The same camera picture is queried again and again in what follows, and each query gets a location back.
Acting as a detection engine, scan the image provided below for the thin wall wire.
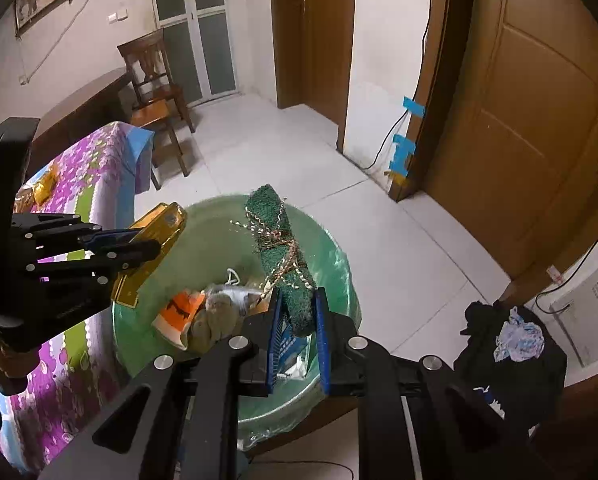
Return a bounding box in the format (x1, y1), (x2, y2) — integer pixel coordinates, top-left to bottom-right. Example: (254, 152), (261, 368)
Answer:
(19, 0), (100, 86)

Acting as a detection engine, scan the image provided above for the white printed notice board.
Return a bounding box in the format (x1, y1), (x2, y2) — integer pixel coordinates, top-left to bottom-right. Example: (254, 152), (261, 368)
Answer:
(549, 257), (598, 369)

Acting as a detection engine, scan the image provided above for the waste bin with green bag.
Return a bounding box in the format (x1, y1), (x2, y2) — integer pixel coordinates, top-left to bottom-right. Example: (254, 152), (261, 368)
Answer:
(111, 192), (362, 454)

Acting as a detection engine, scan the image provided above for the floral striped tablecloth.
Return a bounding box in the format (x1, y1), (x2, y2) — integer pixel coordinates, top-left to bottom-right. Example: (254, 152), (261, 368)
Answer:
(0, 121), (154, 476)

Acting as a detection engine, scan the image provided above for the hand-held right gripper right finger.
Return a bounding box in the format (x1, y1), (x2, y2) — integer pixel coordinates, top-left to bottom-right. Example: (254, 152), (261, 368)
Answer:
(314, 287), (554, 480)

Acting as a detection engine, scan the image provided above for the green cloth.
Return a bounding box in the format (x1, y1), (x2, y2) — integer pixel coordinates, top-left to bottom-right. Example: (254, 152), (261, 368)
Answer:
(229, 185), (318, 337)

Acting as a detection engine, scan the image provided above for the white blue crumpled cloth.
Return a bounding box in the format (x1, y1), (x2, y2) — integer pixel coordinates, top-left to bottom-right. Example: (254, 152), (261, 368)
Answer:
(494, 307), (546, 364)

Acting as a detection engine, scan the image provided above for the frosted glass door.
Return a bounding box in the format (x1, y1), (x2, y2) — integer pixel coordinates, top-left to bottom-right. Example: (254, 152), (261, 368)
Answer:
(149, 0), (240, 107)

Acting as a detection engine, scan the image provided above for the yellow clear snack packet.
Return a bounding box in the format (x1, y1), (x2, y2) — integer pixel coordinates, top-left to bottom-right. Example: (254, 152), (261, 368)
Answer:
(111, 202), (188, 309)

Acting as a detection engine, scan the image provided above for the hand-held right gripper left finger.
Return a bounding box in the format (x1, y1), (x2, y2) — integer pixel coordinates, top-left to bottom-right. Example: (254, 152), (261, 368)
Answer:
(39, 287), (286, 480)

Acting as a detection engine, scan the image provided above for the black cable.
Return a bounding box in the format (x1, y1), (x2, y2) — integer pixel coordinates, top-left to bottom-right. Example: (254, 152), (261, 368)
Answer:
(359, 0), (436, 172)

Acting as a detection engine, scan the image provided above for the dark clothes pile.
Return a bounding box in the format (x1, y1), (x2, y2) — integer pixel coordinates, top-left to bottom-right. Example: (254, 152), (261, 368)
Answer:
(451, 300), (568, 442)

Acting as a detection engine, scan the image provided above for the wooden chair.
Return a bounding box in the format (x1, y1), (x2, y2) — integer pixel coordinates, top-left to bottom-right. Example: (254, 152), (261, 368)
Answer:
(116, 27), (198, 191)

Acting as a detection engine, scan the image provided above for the wooden door with handle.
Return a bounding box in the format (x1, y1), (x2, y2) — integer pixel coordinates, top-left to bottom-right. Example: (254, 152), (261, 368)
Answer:
(389, 0), (598, 292)

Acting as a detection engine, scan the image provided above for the tan lump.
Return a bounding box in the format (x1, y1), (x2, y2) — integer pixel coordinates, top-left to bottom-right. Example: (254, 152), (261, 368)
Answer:
(191, 292), (246, 354)

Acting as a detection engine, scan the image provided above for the orange white drink carton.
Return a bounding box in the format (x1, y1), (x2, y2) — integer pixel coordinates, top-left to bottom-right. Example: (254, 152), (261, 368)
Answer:
(151, 290), (208, 352)

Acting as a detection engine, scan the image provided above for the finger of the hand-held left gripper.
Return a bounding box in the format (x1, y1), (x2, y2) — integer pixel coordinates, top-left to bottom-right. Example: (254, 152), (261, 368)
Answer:
(26, 240), (163, 282)
(11, 211), (146, 252)

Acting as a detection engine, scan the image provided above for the round wooden table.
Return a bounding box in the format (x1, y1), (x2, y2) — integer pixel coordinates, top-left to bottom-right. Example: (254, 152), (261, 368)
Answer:
(31, 67), (136, 157)

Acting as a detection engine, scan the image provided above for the dark wooden door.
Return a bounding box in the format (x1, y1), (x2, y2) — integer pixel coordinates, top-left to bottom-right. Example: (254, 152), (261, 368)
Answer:
(269, 0), (356, 127)

